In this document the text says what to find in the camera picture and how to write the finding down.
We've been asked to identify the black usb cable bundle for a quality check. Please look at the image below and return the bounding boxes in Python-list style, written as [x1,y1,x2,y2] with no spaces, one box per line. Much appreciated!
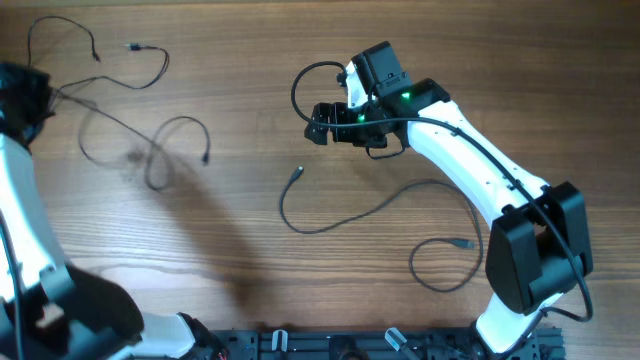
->
[278,165,485,294]

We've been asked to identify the separated thin black usb cable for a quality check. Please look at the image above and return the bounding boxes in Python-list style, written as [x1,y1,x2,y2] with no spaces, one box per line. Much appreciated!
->
[26,15,171,99]

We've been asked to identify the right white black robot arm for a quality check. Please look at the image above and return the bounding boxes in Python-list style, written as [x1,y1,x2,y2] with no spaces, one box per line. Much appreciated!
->
[304,42,594,359]

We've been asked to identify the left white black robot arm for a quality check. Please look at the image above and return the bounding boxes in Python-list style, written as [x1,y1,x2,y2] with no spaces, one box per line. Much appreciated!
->
[1,62,226,359]

